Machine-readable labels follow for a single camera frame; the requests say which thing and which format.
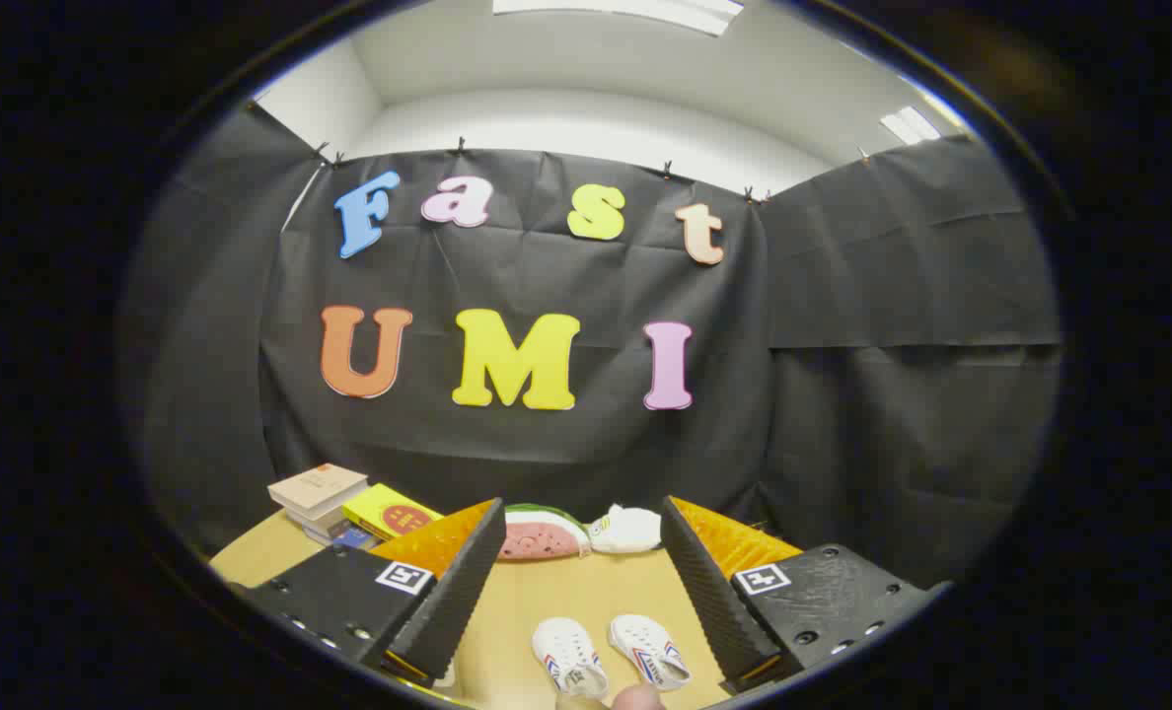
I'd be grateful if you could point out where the white canvas shoe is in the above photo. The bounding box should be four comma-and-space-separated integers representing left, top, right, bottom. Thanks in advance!
608, 614, 693, 691
532, 617, 610, 701

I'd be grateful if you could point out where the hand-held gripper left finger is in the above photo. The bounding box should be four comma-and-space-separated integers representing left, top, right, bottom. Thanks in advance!
241, 498, 508, 689

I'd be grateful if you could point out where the beige book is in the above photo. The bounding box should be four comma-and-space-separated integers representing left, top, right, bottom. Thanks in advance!
268, 463, 368, 524

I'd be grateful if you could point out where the small ceiling light panel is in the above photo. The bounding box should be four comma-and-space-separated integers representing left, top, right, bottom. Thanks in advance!
880, 106, 942, 145

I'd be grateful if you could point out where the long ceiling light panel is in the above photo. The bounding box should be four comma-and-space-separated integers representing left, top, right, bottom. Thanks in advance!
492, 0, 745, 37

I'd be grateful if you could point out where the watermelon slice plush toy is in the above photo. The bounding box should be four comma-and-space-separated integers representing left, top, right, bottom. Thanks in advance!
497, 503, 592, 561

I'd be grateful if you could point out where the white plush toy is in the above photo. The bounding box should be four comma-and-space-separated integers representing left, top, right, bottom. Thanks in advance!
586, 504, 663, 554

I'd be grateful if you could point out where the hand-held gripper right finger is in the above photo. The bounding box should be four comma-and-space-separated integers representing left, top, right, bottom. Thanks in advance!
659, 495, 952, 694

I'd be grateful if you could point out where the yellow book with red circle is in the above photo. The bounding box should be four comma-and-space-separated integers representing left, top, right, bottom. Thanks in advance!
341, 483, 444, 541

